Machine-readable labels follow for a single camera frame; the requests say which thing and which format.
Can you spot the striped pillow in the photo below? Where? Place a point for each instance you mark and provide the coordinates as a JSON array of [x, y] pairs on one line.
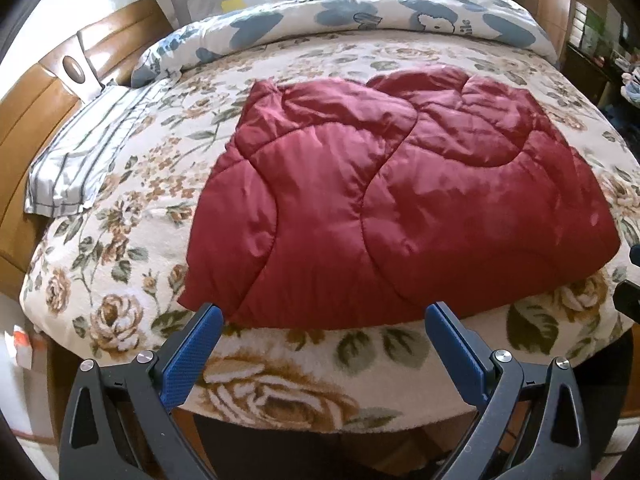
[[66, 177]]

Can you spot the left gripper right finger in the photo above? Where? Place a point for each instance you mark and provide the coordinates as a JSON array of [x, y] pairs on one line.
[[529, 422]]

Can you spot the wooden headboard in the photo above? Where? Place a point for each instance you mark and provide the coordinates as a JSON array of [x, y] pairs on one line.
[[47, 94]]

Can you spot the green white storage boxes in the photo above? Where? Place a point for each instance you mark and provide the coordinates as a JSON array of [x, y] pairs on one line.
[[589, 33]]

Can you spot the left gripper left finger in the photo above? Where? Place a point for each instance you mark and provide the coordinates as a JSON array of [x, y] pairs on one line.
[[95, 445]]

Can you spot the blue and white duvet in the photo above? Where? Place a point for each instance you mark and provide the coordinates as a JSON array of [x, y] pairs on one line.
[[208, 40]]

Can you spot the red quilted puffer jacket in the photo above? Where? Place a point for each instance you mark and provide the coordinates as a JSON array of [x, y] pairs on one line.
[[340, 204]]

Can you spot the floral bed blanket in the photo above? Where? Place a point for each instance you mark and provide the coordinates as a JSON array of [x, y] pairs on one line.
[[105, 284]]

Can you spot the pile of clothes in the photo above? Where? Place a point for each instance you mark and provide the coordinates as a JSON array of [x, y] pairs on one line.
[[630, 90]]

